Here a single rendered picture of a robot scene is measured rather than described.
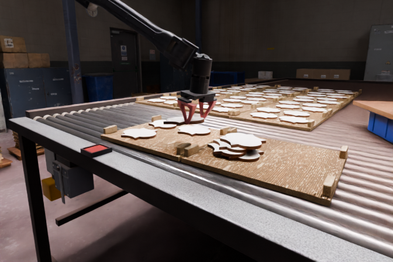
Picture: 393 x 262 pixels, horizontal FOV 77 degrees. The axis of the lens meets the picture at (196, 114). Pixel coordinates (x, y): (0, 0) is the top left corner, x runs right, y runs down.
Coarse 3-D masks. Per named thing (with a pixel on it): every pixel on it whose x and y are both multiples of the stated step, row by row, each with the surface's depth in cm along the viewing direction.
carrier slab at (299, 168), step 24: (264, 144) 88; (288, 144) 88; (216, 168) 69; (240, 168) 68; (264, 168) 68; (288, 168) 68; (312, 168) 68; (336, 168) 68; (288, 192) 58; (312, 192) 56
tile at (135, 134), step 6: (126, 132) 100; (132, 132) 100; (138, 132) 100; (144, 132) 100; (150, 132) 100; (156, 132) 103; (132, 138) 95; (138, 138) 94; (144, 138) 94; (150, 138) 95
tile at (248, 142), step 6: (222, 138) 81; (228, 138) 81; (234, 138) 81; (240, 138) 81; (246, 138) 81; (252, 138) 81; (258, 138) 81; (234, 144) 75; (240, 144) 75; (246, 144) 74; (252, 144) 74; (258, 144) 74
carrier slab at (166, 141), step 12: (120, 132) 104; (168, 132) 104; (216, 132) 104; (132, 144) 89; (144, 144) 88; (156, 144) 88; (168, 144) 88; (180, 144) 88; (192, 144) 88; (204, 144) 88; (168, 156) 79; (180, 156) 78
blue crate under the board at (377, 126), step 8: (368, 120) 112; (376, 120) 105; (384, 120) 99; (392, 120) 94; (368, 128) 111; (376, 128) 105; (384, 128) 99; (392, 128) 94; (384, 136) 98; (392, 136) 94
